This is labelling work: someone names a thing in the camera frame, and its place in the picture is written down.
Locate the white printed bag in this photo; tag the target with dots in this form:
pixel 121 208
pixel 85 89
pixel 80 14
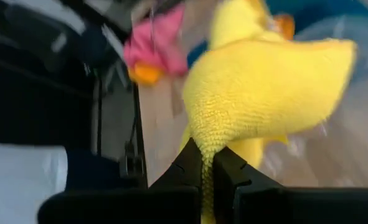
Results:
pixel 18 183

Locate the orange microfiber towel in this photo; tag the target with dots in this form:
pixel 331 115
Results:
pixel 144 74
pixel 285 26

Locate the yellow microfiber towel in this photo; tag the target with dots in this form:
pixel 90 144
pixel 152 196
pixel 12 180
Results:
pixel 264 93

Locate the large clear plastic basket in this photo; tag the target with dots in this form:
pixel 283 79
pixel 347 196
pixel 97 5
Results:
pixel 342 34

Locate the black aluminium table frame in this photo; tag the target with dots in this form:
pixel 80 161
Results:
pixel 140 140

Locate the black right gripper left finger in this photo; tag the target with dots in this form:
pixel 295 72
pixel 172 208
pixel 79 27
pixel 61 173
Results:
pixel 171 205

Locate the pink microfiber towel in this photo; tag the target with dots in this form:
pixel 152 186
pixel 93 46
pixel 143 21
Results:
pixel 158 40

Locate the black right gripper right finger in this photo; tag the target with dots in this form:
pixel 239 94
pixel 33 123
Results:
pixel 264 205

